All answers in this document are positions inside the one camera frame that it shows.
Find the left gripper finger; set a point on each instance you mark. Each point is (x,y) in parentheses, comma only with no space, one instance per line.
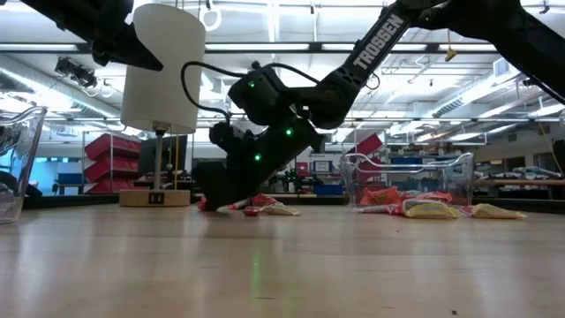
(132,50)

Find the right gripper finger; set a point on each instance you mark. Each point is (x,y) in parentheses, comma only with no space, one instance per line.
(214,185)

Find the orange white candy pack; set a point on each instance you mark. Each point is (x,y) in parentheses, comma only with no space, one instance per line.
(239,205)

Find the pink red candy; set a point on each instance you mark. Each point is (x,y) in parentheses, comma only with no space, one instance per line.
(251,211)

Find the pale pink candy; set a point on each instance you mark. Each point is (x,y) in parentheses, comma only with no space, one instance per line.
(375,210)

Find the black background robot arm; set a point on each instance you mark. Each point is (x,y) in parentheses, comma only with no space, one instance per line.
(300,180)

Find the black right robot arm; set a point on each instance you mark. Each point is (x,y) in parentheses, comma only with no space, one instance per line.
(379,40)

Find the yellow candy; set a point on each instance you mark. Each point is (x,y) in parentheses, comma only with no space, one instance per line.
(499,212)
(281,209)

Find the white cylinder lamp wooden base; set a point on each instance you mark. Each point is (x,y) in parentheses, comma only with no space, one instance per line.
(159,88)

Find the black monitor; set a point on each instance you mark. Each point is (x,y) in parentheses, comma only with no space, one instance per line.
(174,154)

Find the black ceiling spotlights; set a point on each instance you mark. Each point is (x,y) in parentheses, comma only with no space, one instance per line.
(77,73)

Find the blue storage bin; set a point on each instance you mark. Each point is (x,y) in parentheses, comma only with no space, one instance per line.
(329,190)

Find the tilted red storage bin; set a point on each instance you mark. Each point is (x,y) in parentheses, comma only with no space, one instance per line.
(366,145)

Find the blue background bench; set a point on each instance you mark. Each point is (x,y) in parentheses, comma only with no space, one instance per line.
(68,181)

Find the clear plastic bin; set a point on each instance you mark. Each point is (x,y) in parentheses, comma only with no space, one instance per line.
(20,168)
(459,176)

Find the white ceiling vent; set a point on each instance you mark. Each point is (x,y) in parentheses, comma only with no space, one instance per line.
(502,68)

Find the wooden background table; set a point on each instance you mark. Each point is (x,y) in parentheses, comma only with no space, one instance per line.
(521,182)

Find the black ceiling device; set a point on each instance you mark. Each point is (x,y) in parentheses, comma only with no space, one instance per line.
(531,82)

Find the black overhead frame beam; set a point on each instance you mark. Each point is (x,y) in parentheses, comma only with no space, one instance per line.
(265,47)

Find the black overhead camera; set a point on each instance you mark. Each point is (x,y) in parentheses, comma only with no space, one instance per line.
(376,82)

